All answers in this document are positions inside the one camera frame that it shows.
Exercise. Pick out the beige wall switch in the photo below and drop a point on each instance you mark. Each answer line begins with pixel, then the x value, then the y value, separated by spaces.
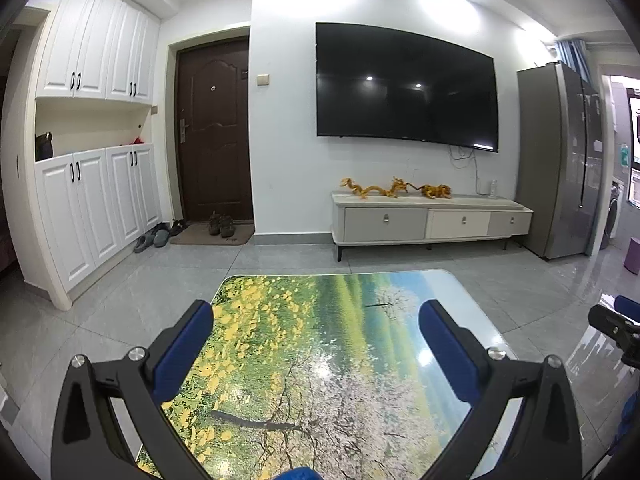
pixel 262 79

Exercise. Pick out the grey washing machine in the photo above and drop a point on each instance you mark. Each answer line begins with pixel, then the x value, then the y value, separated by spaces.
pixel 612 217

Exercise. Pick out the black wall television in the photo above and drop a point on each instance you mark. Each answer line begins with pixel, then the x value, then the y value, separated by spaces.
pixel 405 85

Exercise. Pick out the short golden beast figurine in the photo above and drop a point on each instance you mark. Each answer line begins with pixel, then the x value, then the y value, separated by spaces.
pixel 436 191

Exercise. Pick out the clear water bottle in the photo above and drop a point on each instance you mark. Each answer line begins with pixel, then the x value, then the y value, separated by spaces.
pixel 494 189

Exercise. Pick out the long golden dragon figurine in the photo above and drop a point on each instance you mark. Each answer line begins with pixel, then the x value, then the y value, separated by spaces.
pixel 372 191

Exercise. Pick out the black bag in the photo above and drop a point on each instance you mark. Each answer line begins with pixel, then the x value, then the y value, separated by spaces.
pixel 45 146

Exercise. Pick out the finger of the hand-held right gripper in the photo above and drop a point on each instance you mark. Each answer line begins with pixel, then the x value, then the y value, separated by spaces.
pixel 629 304
pixel 612 322

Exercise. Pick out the grey slipper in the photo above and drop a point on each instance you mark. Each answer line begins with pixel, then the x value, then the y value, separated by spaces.
pixel 144 244
pixel 161 237

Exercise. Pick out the brown shoe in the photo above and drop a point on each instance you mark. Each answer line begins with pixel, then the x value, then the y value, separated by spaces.
pixel 227 226
pixel 215 223

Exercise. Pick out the table with landscape print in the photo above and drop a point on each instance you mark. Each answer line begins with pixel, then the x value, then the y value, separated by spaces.
pixel 325 360

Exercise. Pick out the brown doormat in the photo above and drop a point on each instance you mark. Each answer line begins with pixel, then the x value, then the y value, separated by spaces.
pixel 200 237

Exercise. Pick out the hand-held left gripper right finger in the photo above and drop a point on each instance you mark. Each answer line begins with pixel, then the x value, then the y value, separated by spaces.
pixel 450 355

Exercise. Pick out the grey double-door refrigerator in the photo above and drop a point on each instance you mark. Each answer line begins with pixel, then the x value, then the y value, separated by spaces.
pixel 550 160

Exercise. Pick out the purple stool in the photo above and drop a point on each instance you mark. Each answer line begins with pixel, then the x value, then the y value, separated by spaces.
pixel 632 255

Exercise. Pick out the white grey television cabinet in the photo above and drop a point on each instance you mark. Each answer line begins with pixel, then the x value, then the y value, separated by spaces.
pixel 385 222

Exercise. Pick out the dark brown entrance door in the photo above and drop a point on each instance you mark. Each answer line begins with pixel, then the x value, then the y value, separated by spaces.
pixel 215 135

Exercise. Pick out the blue cloth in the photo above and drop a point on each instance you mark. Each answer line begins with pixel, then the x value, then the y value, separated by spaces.
pixel 631 420
pixel 299 474

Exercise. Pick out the white hallway cupboard unit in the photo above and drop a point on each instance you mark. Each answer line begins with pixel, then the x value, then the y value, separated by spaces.
pixel 80 220

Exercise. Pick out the blue striped curtain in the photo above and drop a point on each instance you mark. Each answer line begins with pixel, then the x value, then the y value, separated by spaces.
pixel 572 57

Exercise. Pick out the pair of black shoes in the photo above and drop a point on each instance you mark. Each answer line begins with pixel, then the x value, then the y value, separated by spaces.
pixel 178 228

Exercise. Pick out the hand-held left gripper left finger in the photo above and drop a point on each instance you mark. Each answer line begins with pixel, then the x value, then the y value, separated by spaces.
pixel 180 355

